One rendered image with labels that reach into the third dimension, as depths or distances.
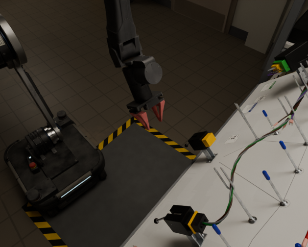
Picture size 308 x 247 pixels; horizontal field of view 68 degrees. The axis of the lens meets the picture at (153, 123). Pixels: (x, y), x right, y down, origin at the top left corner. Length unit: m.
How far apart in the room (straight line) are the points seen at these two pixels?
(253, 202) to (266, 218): 0.06
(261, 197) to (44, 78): 2.63
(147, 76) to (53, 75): 2.36
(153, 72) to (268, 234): 0.43
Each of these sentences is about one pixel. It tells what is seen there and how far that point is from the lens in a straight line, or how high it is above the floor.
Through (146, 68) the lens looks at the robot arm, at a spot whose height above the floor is 1.26.
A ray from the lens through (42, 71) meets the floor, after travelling 3.01.
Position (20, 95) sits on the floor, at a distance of 2.78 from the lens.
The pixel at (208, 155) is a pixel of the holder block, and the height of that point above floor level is 0.95.
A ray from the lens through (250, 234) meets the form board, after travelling 0.52.
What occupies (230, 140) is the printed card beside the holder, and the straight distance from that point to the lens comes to 0.86.
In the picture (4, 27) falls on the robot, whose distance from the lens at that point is 1.04.
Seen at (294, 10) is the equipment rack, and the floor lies 1.21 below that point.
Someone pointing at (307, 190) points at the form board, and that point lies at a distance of 0.56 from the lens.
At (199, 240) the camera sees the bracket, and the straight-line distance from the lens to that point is 0.57.
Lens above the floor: 1.60
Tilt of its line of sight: 49 degrees down
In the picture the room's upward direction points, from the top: straight up
